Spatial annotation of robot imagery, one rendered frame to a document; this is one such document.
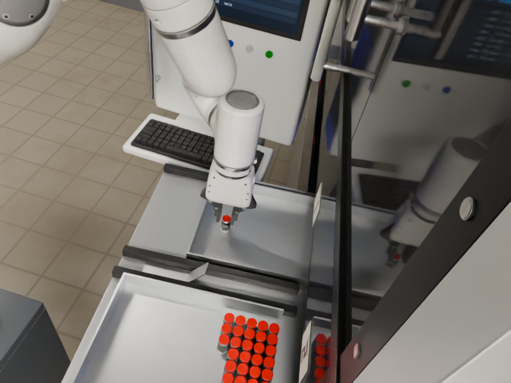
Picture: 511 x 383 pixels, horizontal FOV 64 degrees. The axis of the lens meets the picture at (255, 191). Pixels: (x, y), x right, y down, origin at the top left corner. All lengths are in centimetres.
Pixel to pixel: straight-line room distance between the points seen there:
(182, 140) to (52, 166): 132
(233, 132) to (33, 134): 212
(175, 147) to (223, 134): 56
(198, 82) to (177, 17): 11
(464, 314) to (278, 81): 108
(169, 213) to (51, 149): 167
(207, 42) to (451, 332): 47
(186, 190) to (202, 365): 46
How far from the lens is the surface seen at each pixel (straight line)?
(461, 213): 29
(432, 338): 30
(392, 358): 36
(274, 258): 98
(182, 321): 88
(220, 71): 64
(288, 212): 108
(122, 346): 87
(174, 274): 93
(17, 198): 240
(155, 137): 134
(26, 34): 47
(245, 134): 75
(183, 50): 61
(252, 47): 125
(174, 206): 106
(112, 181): 238
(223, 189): 87
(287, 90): 128
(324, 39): 97
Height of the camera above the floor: 167
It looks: 45 degrees down
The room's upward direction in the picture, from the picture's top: 11 degrees clockwise
